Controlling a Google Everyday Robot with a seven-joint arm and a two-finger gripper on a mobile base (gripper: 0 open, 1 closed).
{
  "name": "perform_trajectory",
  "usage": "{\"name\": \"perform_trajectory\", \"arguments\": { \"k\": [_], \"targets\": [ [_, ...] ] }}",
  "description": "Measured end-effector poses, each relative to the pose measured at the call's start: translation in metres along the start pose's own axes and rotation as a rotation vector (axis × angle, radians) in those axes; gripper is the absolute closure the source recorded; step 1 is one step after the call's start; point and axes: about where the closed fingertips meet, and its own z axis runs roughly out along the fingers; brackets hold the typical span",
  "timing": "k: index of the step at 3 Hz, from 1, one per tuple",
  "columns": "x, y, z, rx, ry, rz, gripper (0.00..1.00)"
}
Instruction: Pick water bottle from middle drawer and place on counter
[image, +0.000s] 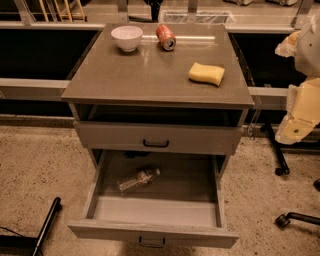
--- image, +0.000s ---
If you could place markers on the red soda can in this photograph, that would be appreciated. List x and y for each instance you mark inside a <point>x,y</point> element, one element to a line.
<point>166,37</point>

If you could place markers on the yellow sponge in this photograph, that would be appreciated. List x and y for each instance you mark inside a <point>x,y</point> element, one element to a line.
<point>206,73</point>

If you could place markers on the white ceramic bowl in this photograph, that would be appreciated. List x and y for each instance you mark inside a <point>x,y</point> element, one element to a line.
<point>127,38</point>

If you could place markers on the clear plastic water bottle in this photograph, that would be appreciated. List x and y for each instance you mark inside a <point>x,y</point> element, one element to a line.
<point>141,178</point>

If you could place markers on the open grey middle drawer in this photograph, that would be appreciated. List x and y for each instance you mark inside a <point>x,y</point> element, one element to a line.
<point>181,206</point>

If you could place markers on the black stand leg left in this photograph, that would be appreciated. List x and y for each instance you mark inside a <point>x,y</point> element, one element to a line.
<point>32,244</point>

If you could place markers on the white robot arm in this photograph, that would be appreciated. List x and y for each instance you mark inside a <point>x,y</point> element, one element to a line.
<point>307,55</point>

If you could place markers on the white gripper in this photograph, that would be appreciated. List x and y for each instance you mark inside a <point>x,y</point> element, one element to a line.
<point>309,53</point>

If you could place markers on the grey drawer cabinet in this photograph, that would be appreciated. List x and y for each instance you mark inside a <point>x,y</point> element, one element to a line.
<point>152,86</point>

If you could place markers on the closed grey top drawer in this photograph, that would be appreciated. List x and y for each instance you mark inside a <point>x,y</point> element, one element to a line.
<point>158,138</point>

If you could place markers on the metal railing frame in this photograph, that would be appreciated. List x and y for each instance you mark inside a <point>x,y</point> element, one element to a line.
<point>38,50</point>

